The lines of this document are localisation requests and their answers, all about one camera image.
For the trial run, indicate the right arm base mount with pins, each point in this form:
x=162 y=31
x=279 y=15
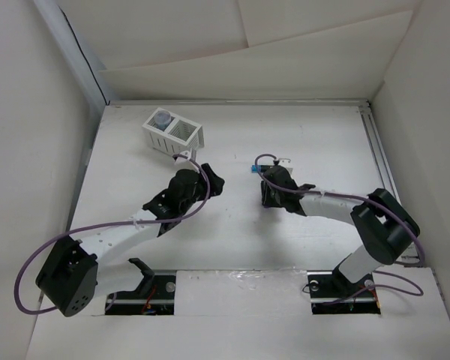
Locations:
x=327 y=298

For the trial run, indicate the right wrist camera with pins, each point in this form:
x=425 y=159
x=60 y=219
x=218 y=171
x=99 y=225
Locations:
x=284 y=162

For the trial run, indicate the blue highlighter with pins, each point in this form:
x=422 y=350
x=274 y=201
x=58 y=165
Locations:
x=259 y=168

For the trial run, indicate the white two-compartment organizer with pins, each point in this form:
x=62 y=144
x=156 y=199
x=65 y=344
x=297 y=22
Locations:
x=181 y=134

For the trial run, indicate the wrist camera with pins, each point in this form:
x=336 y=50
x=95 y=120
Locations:
x=183 y=157
x=284 y=162

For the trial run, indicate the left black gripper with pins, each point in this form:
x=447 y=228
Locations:
x=215 y=184

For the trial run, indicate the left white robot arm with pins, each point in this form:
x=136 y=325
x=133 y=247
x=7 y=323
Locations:
x=77 y=270

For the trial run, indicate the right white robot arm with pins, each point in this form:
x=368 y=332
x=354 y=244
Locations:
x=385 y=228

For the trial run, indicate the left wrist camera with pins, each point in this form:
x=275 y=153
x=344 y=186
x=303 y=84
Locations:
x=183 y=157

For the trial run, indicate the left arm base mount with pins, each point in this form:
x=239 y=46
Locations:
x=154 y=296

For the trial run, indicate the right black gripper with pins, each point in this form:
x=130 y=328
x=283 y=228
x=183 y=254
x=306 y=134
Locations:
x=267 y=200

